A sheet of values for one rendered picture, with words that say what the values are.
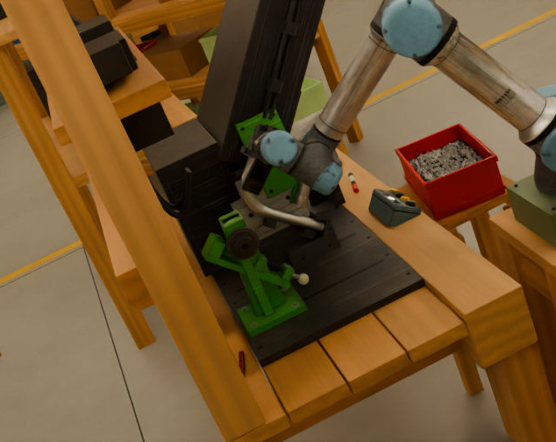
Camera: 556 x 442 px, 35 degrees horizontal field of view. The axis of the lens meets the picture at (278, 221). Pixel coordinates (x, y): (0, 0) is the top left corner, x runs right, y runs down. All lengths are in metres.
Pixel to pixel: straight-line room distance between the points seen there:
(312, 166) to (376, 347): 0.42
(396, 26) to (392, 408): 1.70
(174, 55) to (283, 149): 3.46
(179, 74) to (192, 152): 3.07
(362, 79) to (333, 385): 0.67
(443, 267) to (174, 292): 0.69
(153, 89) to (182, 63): 3.48
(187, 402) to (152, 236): 2.12
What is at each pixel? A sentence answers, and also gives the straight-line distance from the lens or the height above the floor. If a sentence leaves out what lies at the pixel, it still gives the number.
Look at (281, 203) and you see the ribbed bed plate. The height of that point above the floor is 1.04.
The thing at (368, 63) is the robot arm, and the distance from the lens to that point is 1.98.
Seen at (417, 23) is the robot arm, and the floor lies 1.47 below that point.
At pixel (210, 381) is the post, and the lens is 1.75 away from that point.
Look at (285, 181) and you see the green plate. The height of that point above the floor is 1.09.
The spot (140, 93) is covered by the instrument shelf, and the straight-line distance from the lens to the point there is 1.84.
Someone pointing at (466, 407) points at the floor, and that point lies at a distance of 3.07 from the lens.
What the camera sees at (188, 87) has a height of 0.70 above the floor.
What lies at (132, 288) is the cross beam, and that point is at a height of 1.24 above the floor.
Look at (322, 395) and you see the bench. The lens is 1.84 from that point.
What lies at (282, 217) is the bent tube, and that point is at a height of 1.03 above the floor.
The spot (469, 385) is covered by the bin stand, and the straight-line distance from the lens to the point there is 3.08.
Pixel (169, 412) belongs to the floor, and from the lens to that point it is 3.67.
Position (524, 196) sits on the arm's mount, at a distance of 2.15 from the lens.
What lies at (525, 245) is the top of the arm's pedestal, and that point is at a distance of 2.15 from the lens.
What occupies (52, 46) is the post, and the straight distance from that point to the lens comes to 1.51.
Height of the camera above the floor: 1.94
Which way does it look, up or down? 24 degrees down
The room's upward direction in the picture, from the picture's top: 23 degrees counter-clockwise
